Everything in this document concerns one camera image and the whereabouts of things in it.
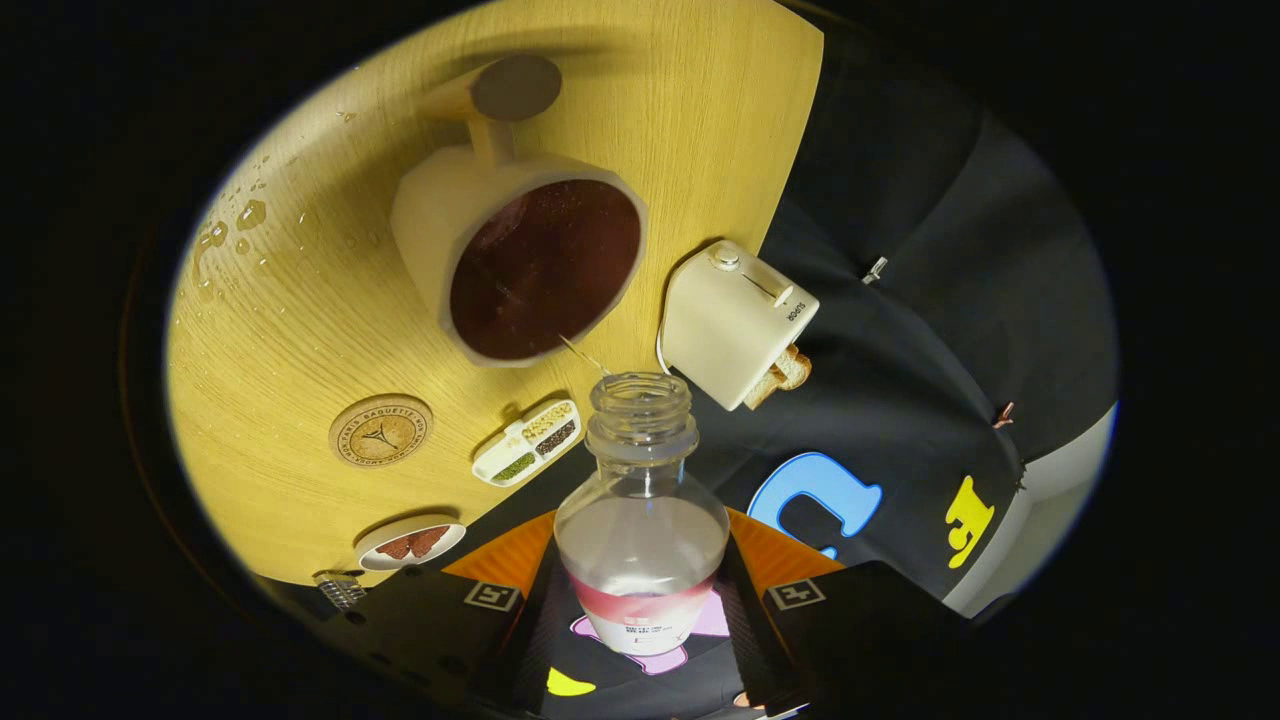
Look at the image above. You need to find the wooden table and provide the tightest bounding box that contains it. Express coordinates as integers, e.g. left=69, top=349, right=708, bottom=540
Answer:
left=165, top=0, right=826, bottom=588

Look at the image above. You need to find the white divided dish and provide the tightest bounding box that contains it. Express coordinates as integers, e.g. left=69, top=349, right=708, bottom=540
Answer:
left=472, top=399, right=583, bottom=488

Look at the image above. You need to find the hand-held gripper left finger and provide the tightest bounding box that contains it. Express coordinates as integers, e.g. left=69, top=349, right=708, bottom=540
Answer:
left=340, top=510, right=576, bottom=716

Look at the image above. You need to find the clear juice bottle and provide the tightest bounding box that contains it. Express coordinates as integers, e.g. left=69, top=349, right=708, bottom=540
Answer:
left=553, top=372, right=731, bottom=657

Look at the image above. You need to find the white toaster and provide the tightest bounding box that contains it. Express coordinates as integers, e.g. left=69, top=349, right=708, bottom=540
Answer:
left=657, top=240, right=821, bottom=412

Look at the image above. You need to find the round cork coaster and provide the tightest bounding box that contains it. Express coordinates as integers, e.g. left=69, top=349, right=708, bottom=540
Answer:
left=329, top=394, right=435, bottom=467

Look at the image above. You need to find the beige cup with wooden handle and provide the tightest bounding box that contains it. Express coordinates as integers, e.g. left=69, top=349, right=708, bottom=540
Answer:
left=390, top=55, right=649, bottom=368

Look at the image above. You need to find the toast slice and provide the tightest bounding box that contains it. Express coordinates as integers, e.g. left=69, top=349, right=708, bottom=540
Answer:
left=742, top=365, right=791, bottom=411
left=770, top=345, right=813, bottom=391

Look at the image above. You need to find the black backdrop cloth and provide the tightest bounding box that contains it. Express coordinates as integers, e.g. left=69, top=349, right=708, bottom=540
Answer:
left=460, top=30, right=1119, bottom=720

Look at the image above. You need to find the white plate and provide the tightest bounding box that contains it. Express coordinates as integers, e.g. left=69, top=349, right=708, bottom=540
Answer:
left=355, top=514, right=467, bottom=572

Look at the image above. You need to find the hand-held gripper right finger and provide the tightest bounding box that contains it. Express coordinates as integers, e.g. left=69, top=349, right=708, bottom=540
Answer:
left=720, top=508, right=971, bottom=716

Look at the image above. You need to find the metal wire basket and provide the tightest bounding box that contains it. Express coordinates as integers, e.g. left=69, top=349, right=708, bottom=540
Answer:
left=313, top=570, right=367, bottom=611

